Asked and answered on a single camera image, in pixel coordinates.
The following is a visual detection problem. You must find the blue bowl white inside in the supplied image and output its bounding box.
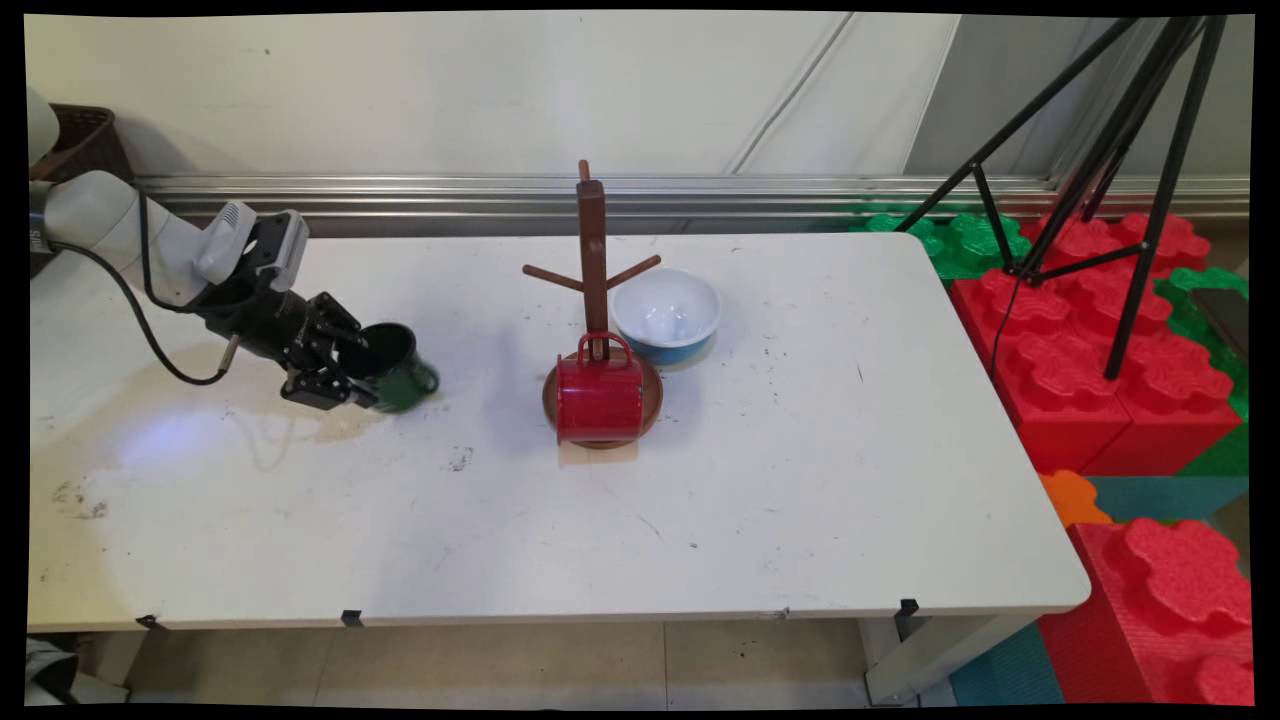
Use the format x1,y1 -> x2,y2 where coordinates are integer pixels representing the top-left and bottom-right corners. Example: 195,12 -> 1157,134
610,267 -> 722,366

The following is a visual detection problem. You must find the green enamel mug white print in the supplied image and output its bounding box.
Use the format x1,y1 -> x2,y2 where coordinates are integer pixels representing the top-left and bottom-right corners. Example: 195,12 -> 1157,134
340,322 -> 441,414

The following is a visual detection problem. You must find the green foam puzzle block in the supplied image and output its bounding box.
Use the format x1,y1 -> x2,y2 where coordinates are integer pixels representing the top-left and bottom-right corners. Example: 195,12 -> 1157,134
850,212 -> 1031,286
1155,265 -> 1251,476

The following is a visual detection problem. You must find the white table leg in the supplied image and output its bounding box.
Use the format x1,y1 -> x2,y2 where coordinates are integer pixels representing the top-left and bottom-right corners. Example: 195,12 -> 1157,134
860,614 -> 1031,706

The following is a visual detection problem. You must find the dark flat panel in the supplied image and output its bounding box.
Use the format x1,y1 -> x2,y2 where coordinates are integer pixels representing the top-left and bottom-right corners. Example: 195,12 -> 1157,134
1190,288 -> 1251,363

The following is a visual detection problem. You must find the brown wooden mug tree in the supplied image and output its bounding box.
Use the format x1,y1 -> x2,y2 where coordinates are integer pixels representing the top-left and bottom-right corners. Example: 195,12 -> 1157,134
522,160 -> 664,451

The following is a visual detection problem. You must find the long black arm cable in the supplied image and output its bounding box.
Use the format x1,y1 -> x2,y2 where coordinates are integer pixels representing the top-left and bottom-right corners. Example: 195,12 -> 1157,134
40,238 -> 243,388

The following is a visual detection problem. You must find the large red foam block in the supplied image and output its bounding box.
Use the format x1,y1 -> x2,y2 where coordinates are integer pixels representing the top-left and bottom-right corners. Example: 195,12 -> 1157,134
1038,517 -> 1254,706

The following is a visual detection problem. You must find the red enamel mug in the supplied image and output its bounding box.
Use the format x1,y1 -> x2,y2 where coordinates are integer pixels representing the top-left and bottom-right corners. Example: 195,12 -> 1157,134
555,331 -> 646,446

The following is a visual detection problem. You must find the orange foam block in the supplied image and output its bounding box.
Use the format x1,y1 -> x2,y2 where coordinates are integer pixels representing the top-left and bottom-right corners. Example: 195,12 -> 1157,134
1038,470 -> 1113,529

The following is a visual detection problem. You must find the black tripod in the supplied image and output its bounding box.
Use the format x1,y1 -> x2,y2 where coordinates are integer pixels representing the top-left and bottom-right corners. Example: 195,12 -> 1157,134
893,15 -> 1229,381

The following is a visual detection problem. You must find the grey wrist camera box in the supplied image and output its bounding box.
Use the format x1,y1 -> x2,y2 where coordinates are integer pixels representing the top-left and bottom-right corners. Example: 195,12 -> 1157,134
245,210 -> 309,293

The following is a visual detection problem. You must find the brown wicker basket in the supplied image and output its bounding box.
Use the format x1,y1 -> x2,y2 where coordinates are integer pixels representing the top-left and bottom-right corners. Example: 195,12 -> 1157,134
30,104 -> 136,186

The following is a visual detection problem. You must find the teal foam panel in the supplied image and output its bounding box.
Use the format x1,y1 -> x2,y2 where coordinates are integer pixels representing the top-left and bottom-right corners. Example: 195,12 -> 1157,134
1085,475 -> 1251,523

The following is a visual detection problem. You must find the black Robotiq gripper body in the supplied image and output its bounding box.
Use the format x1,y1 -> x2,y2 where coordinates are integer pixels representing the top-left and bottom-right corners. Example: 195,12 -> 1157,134
195,288 -> 336,386

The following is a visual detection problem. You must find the red foam puzzle block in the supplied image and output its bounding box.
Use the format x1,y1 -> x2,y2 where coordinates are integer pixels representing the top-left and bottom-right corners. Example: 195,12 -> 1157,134
1020,210 -> 1211,331
948,268 -> 1136,476
1080,330 -> 1244,476

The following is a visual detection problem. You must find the thin black tripod cable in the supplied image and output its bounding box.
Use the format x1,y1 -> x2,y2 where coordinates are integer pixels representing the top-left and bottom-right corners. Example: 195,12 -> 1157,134
988,272 -> 1023,381

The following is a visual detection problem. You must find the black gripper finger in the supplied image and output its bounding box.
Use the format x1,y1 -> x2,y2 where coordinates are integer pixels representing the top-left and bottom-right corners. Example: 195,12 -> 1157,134
312,292 -> 369,351
280,355 -> 381,413

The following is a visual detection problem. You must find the teal foam block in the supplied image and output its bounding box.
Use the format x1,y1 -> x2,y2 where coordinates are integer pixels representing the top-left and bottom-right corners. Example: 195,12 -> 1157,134
948,622 -> 1066,706

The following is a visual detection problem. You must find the aluminium wall rail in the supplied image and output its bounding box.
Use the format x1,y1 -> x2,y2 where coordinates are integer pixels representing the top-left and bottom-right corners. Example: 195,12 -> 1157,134
135,175 -> 1251,223

